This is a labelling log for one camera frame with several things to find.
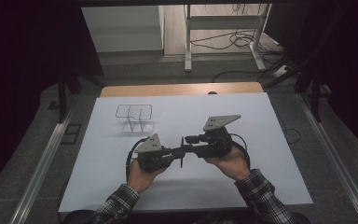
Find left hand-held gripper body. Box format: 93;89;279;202
133;133;172;174

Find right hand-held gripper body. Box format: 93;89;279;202
199;114;242;158

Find clear plastic divided organizer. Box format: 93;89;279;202
115;104;156;134

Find person's left hand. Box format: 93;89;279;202
126;158;168;195

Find person's right hand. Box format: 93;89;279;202
203;145;252;182

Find black floor plate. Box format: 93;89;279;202
60;123;83;146

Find white power strip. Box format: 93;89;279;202
272;64;291;79

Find black metal stand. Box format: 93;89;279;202
56;73;106;124
260;63;335;123

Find white board panel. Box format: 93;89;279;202
80;5;166;54

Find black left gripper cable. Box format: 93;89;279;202
124;137;151;185

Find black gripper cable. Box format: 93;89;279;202
124;137;151;185
228;133;252;171

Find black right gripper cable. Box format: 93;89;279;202
228;133;252;171

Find thin black cable loop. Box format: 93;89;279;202
282;126;302;145

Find tangled black floor cables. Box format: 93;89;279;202
189;28;290;52

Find aluminium rail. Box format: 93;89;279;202
296;92;358;224
8;121;73;224

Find white metal desk frame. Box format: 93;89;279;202
183;3;273;74

